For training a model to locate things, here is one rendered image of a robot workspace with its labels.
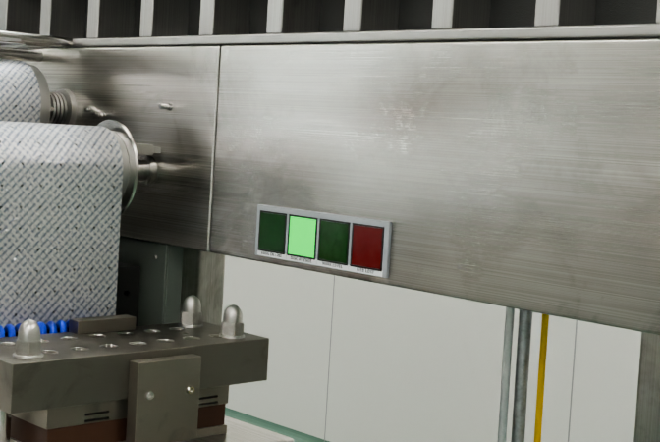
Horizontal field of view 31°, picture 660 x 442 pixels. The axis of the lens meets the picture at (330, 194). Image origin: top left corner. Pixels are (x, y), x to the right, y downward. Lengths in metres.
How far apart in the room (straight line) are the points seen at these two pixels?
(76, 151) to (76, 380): 0.36
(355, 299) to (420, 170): 3.40
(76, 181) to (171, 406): 0.35
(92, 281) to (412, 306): 2.96
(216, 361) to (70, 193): 0.31
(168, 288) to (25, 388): 0.43
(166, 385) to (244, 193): 0.30
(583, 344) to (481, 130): 2.80
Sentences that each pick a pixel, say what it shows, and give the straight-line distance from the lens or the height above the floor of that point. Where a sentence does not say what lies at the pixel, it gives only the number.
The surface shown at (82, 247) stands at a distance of 1.73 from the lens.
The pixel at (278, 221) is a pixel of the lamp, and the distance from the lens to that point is 1.61.
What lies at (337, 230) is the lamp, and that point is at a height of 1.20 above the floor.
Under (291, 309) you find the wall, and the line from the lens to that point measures 5.10.
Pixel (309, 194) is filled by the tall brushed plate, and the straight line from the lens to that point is 1.58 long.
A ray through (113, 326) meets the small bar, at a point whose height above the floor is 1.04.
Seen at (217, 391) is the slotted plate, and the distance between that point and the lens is 1.67.
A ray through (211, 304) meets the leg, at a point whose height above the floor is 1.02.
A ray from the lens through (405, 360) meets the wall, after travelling 4.66.
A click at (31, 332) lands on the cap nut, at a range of 1.50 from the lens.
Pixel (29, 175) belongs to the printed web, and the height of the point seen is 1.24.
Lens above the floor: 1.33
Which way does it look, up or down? 3 degrees down
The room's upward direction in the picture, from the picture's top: 3 degrees clockwise
